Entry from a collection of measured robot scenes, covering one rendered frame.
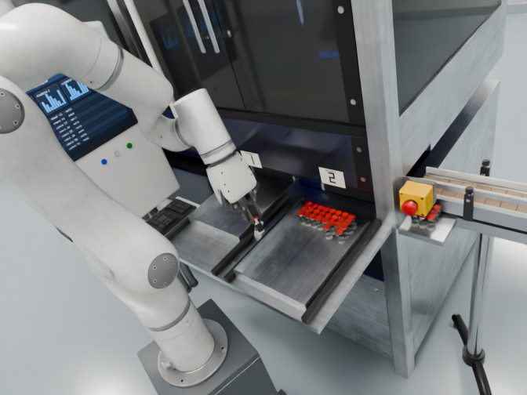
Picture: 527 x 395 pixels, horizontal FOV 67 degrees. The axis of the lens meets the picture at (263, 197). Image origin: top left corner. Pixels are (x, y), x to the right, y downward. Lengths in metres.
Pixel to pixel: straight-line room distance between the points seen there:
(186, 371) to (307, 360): 1.03
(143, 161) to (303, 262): 0.85
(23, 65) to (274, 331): 1.74
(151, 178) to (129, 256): 1.01
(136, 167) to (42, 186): 1.03
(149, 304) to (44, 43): 0.54
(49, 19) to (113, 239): 0.36
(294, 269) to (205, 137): 0.48
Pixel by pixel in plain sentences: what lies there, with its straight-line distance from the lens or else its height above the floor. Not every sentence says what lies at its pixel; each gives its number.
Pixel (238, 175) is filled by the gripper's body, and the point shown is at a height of 1.24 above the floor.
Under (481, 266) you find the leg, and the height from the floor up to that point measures 0.67.
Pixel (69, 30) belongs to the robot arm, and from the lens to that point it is 0.72.
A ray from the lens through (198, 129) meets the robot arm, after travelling 0.90.
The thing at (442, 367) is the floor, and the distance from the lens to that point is 1.98.
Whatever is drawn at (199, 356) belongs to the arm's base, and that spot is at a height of 0.91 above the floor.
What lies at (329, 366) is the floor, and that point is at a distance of 1.99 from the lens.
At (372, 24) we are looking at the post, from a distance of 0.94.
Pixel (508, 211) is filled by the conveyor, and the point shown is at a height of 0.93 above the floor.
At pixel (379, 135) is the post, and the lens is 1.05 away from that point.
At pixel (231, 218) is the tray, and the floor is 0.88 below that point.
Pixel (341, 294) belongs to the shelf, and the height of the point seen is 0.88.
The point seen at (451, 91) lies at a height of 1.11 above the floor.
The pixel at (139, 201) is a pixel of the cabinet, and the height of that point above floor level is 0.88.
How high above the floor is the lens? 1.73
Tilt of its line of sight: 35 degrees down
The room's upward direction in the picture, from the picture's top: 18 degrees counter-clockwise
